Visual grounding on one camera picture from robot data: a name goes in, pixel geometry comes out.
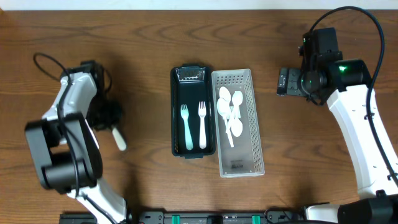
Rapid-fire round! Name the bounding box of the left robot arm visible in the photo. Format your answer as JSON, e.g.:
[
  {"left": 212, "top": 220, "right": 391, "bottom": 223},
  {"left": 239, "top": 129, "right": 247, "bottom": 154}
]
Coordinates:
[{"left": 25, "top": 60, "right": 129, "bottom": 223}]

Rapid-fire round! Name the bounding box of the white spoon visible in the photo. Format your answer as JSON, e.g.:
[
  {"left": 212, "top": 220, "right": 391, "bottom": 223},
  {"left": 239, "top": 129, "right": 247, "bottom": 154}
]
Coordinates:
[
  {"left": 231, "top": 119, "right": 243, "bottom": 138},
  {"left": 217, "top": 98, "right": 234, "bottom": 147}
]

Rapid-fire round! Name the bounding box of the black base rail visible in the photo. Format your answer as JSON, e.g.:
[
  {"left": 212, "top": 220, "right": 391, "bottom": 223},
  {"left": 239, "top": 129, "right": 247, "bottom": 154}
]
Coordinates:
[{"left": 58, "top": 208, "right": 312, "bottom": 224}]

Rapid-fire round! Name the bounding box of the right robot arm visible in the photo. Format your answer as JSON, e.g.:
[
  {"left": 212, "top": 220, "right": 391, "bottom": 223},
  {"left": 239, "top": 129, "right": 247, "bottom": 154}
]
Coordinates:
[{"left": 277, "top": 59, "right": 397, "bottom": 223}]

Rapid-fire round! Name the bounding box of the white spoon horizontal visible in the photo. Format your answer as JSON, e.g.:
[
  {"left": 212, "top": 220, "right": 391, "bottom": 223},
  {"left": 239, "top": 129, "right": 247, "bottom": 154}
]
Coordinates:
[{"left": 226, "top": 91, "right": 243, "bottom": 129}]

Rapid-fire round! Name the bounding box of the black plastic basket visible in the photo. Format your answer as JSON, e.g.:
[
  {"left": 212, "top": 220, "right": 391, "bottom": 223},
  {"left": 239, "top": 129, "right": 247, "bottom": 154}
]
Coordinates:
[{"left": 170, "top": 64, "right": 216, "bottom": 159}]

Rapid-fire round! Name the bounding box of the white spoon diagonal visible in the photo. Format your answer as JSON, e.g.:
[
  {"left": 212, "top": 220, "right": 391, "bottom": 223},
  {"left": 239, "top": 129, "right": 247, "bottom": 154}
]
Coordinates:
[{"left": 219, "top": 86, "right": 231, "bottom": 104}]

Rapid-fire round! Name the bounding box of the mint green plastic fork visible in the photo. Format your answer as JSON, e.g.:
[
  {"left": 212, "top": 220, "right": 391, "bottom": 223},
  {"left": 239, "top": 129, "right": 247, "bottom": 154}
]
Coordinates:
[{"left": 180, "top": 105, "right": 193, "bottom": 151}]

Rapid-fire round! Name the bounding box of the clear plastic basket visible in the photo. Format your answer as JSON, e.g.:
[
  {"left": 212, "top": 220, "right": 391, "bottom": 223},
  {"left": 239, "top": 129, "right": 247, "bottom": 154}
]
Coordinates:
[{"left": 211, "top": 68, "right": 265, "bottom": 178}]

